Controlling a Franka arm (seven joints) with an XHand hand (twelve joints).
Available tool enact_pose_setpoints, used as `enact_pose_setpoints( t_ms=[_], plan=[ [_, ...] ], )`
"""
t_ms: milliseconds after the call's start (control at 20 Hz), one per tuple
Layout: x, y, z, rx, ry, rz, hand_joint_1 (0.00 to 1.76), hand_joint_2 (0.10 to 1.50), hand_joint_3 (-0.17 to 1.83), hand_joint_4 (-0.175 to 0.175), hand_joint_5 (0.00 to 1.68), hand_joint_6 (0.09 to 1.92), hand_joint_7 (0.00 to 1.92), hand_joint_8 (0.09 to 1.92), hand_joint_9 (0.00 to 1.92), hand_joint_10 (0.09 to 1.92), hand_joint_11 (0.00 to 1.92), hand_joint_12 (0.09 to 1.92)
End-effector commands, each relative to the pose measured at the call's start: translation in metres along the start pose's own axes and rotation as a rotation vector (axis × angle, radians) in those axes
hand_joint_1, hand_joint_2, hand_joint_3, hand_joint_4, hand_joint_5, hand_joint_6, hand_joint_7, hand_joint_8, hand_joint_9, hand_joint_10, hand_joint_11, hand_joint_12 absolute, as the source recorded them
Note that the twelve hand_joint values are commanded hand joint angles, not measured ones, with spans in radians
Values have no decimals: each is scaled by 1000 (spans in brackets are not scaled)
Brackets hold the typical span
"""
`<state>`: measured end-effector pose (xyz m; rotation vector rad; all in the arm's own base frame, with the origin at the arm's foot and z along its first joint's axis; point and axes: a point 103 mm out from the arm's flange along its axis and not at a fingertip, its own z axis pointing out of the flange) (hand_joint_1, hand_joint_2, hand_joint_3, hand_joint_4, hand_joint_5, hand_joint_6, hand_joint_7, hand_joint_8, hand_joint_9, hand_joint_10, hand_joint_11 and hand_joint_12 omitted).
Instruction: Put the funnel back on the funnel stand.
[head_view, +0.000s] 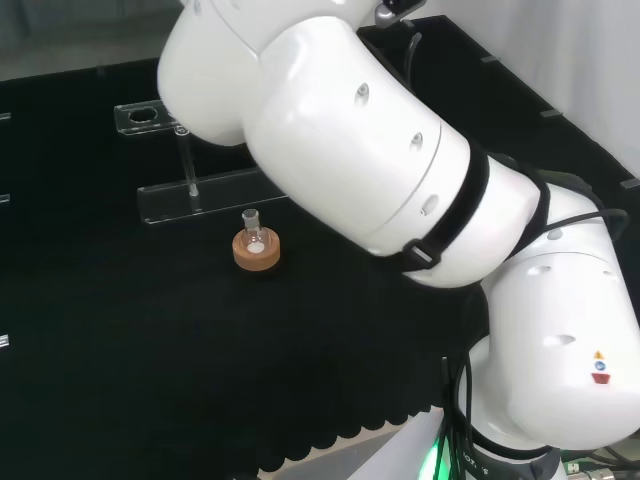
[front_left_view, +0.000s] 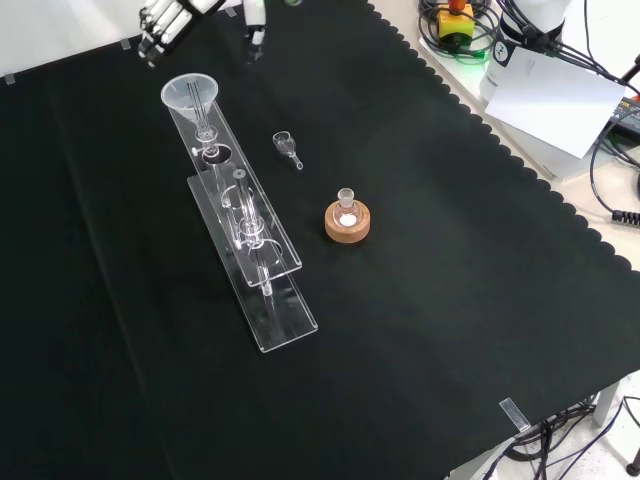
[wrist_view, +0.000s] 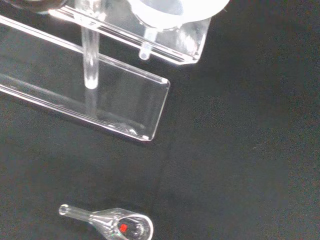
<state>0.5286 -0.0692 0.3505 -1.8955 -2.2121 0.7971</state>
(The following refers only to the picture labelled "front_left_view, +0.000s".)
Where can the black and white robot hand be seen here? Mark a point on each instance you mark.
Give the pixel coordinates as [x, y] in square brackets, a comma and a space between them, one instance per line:
[167, 20]

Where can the translucent plastic funnel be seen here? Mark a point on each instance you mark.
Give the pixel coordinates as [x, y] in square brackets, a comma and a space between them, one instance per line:
[180, 97]

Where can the small glass weighing funnel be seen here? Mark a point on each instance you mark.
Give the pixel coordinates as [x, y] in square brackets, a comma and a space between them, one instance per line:
[285, 144]

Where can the clear acrylic funnel stand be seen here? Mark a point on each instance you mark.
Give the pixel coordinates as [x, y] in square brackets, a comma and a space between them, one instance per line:
[260, 280]

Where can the clear tape strip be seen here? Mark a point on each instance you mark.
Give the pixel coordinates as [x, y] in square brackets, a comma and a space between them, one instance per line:
[9, 79]
[231, 11]
[515, 415]
[125, 44]

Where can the small round-bottom glass flask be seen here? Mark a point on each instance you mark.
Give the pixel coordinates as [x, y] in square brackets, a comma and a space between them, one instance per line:
[347, 210]

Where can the yellow stop button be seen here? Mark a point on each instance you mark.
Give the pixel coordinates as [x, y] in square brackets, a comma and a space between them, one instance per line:
[455, 25]

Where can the white paper sheet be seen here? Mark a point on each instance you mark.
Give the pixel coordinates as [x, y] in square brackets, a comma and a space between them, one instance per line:
[550, 100]

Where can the black scalloped bench cloth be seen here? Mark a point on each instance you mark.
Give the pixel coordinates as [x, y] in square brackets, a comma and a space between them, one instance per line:
[425, 325]

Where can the grey box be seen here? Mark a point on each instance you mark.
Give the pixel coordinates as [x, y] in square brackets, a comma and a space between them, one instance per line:
[560, 160]

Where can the black power box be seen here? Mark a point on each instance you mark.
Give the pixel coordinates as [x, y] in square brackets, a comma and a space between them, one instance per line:
[627, 117]

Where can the grey table leg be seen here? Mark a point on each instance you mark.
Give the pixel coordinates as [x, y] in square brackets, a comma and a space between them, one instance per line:
[607, 405]

